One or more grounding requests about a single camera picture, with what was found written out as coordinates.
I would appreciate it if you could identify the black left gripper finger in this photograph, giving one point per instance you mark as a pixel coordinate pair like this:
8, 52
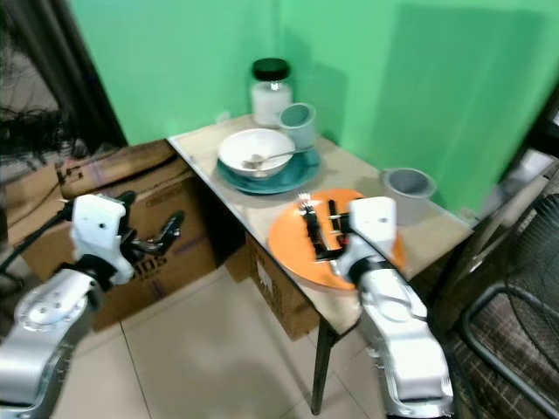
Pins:
150, 253
173, 226

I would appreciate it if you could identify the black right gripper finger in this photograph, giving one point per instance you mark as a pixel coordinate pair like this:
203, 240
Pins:
334, 215
311, 234

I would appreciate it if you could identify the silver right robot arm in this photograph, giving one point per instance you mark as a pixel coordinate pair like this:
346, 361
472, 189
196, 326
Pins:
402, 349

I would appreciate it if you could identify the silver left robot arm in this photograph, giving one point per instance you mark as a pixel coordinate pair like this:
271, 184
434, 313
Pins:
44, 340

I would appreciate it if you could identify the orange plate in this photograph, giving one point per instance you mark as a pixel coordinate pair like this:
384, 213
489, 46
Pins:
288, 240

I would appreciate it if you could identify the large open cardboard box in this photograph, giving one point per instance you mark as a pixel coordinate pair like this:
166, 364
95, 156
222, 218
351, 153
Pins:
192, 257

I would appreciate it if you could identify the beige table with black legs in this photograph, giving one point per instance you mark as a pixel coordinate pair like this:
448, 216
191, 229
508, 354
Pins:
358, 175

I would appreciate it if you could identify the teal plate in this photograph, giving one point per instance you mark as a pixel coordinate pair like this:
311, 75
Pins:
301, 173

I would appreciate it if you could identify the printed cardboard box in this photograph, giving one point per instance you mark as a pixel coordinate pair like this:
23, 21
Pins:
284, 301

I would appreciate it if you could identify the grey plastic cup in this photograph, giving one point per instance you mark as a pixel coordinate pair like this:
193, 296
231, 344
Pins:
407, 187

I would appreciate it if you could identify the silver metal spoon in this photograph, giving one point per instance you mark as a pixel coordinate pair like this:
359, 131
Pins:
271, 158

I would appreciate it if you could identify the blue grey ceramic mug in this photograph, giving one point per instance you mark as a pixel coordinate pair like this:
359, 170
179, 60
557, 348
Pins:
299, 128

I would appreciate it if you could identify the white bowl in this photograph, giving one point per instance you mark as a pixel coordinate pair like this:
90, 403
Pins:
253, 145

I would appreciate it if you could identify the glass jar with black lid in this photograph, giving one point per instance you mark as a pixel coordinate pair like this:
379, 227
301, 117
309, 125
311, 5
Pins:
267, 98

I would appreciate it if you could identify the dark patterned curtain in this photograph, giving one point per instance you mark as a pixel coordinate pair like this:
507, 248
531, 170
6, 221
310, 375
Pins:
44, 61

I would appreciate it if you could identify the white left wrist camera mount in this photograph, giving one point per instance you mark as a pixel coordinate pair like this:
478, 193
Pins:
100, 231

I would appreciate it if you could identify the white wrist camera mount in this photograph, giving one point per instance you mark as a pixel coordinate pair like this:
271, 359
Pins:
100, 231
372, 225

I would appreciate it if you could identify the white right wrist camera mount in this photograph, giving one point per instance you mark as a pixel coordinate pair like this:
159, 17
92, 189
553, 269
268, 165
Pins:
372, 225

